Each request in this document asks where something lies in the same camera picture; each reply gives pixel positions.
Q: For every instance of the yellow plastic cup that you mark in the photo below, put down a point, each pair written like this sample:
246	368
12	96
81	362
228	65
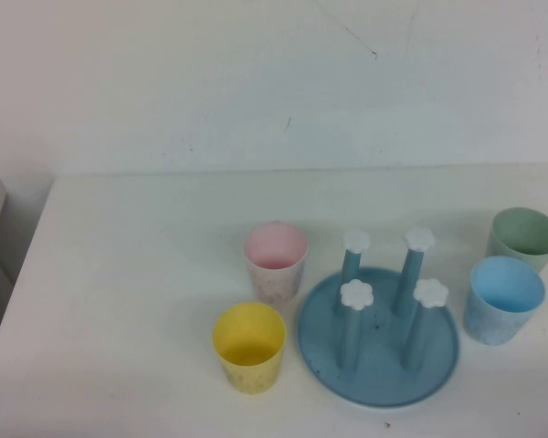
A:
249	369

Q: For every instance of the pink plastic cup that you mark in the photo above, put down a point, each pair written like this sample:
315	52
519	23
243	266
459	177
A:
271	283

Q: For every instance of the blue plastic cup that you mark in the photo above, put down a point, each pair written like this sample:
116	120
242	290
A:
493	324

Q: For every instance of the green plastic cup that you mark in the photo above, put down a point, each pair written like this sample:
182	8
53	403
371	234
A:
516	255

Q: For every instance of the blue cup stand white caps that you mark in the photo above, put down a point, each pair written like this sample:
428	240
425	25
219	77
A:
383	365

